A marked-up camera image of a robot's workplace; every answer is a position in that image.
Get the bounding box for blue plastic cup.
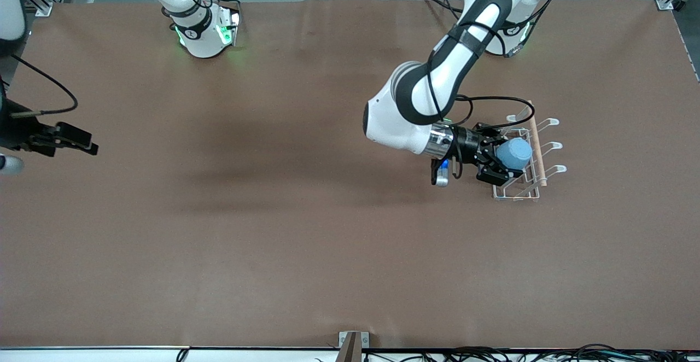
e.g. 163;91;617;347
496;137;533;172

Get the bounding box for brown table cloth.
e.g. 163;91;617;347
0;0;700;350

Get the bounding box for white wire cup holder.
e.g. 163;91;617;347
485;100;568;202

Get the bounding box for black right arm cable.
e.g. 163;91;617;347
10;54;79;118

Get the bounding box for black base cable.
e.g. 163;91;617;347
205;0;242;14
419;0;465;21

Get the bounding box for black cable bundle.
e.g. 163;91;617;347
361;344;700;362

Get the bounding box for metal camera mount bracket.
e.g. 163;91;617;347
338;331;370;362

